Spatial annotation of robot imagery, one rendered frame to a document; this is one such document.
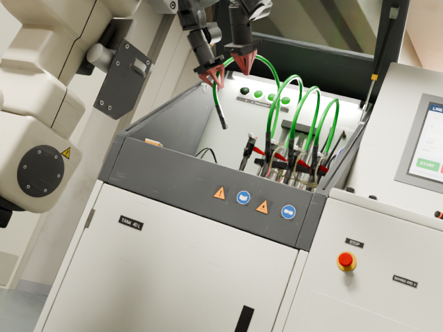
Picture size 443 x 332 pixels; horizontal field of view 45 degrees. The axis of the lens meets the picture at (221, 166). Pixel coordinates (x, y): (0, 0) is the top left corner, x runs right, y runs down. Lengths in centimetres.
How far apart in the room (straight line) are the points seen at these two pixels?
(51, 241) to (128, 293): 266
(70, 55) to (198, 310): 77
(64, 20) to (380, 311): 100
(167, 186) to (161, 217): 9
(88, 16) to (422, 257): 98
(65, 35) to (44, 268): 326
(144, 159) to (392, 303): 82
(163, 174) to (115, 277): 33
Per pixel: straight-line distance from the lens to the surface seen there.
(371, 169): 176
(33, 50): 114
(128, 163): 168
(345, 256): 141
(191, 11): 177
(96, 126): 427
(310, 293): 145
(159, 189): 162
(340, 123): 212
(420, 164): 178
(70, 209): 426
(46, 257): 426
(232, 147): 217
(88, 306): 167
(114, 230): 165
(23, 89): 111
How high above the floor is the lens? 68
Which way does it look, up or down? 10 degrees up
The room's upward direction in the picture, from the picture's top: 21 degrees clockwise
